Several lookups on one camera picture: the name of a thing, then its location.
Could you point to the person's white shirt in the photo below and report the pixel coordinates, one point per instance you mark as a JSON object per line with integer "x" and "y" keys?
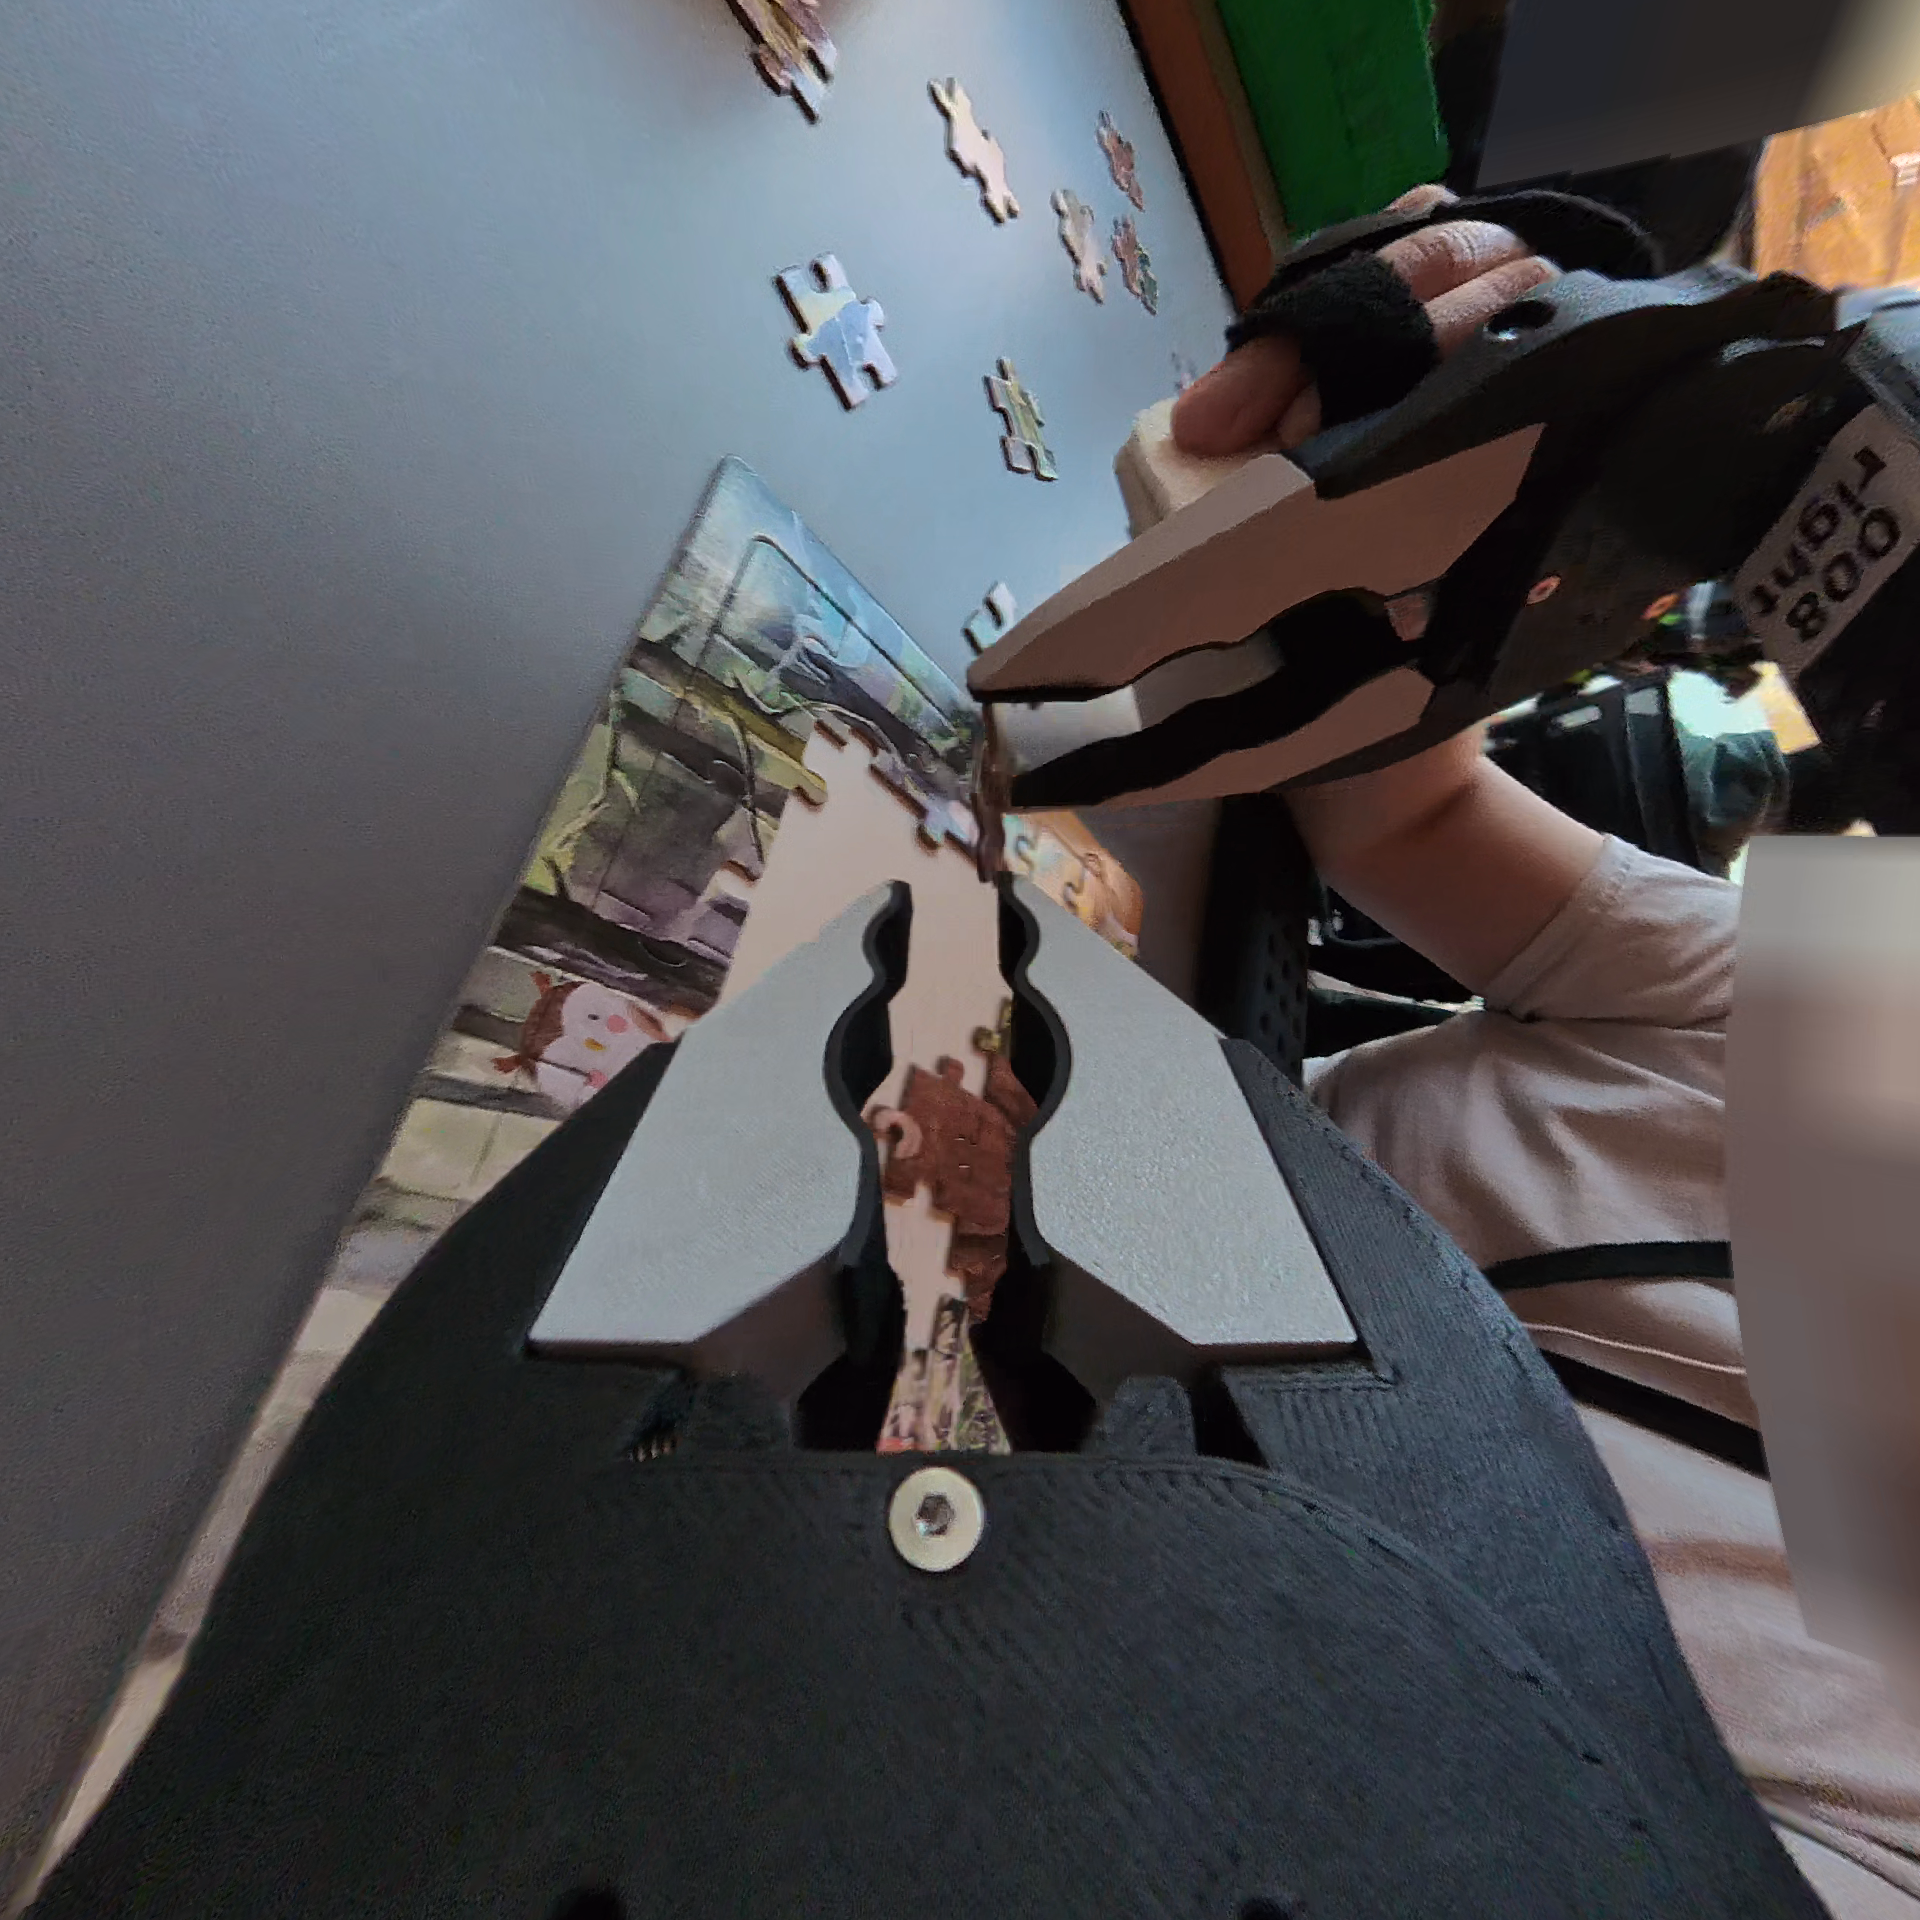
{"x": 1574, "y": 1140}

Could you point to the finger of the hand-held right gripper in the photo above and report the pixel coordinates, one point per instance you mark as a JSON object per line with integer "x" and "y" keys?
{"x": 1321, "y": 745}
{"x": 1321, "y": 570}

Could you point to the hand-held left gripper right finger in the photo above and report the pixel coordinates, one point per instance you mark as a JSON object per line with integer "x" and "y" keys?
{"x": 1183, "y": 1202}

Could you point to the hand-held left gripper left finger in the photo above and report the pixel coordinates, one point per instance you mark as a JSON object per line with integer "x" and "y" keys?
{"x": 704, "y": 1202}

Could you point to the group of puzzle pieces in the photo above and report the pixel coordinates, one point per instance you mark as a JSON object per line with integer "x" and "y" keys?
{"x": 841, "y": 339}

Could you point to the black mesh chair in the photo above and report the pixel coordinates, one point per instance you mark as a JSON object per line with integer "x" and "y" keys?
{"x": 1267, "y": 962}

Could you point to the person's right hand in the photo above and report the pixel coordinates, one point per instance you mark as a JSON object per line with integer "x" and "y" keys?
{"x": 1479, "y": 256}

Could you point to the partly assembled jigsaw puzzle board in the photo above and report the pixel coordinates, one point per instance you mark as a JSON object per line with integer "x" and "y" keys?
{"x": 704, "y": 720}

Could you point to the large green plastic bin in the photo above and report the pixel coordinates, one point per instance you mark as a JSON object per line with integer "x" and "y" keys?
{"x": 1336, "y": 105}

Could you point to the dark mottled jigsaw piece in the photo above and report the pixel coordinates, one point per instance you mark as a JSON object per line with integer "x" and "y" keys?
{"x": 991, "y": 796}

